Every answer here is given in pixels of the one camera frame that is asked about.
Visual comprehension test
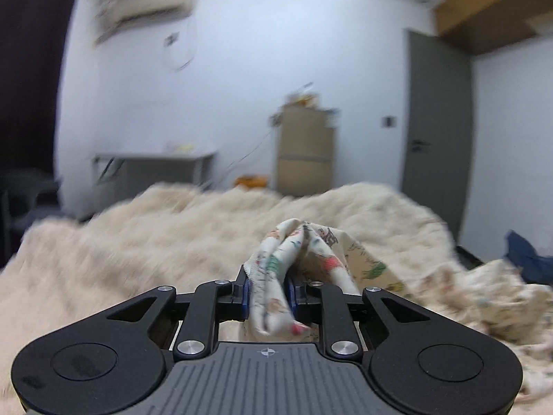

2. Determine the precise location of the white looped power cable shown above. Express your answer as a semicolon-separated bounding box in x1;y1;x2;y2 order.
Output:
162;21;199;72

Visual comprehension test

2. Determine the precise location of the blue cloth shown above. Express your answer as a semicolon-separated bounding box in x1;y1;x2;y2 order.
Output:
503;230;553;286

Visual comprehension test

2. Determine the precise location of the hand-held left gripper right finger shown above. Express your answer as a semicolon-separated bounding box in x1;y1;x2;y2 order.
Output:
285;277;433;360

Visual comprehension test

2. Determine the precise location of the white wall air conditioner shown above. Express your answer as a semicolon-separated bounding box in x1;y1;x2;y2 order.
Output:
93;0;199;46

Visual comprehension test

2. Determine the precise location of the fluffy cream blanket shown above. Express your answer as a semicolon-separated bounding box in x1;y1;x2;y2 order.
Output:
0;182;461;398

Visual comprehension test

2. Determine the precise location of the thin black cable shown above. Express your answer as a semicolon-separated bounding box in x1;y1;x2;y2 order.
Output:
222;132;278;178

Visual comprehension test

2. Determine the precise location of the grey door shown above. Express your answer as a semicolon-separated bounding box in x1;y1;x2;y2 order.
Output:
400;28;474;243

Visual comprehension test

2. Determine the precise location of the orange bag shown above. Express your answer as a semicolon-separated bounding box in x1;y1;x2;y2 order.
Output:
235;175;269;191

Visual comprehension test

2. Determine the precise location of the dark curtain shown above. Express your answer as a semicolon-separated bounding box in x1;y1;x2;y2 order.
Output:
0;0;82;221

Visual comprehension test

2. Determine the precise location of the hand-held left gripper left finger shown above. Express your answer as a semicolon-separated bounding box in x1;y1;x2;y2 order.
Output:
106;268;252;360

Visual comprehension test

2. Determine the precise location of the cream cartoon printed cloth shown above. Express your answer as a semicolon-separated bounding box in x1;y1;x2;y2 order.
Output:
240;218;553;403

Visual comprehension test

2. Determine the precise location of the grey folding table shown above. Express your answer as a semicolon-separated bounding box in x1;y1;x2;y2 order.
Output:
93;149;217;192

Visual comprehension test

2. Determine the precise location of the brown wooden cabinet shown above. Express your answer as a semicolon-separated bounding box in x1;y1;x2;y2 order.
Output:
434;0;550;55

